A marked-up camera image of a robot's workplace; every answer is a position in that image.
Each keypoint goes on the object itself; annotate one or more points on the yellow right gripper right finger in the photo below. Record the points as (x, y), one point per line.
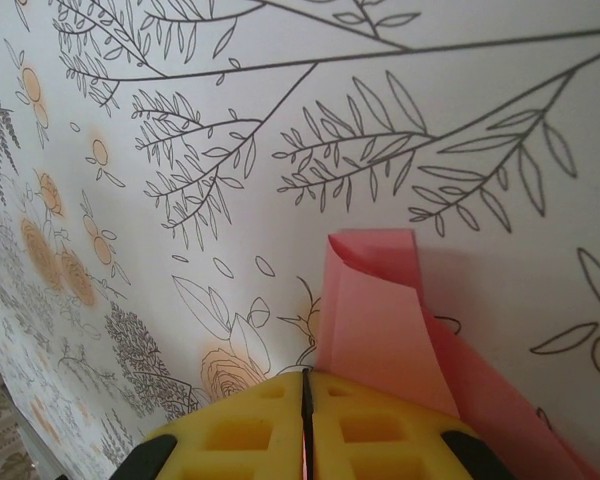
(390, 435)

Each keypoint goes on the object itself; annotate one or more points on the floral patterned table cover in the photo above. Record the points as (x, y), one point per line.
(280, 150)

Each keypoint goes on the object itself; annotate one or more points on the aluminium frame side rail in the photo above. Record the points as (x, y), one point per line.
(37, 450)

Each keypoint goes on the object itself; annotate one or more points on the pink paper sheet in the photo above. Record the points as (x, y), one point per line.
(380, 320)

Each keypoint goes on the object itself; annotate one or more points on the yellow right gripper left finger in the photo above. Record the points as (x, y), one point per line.
(230, 435)

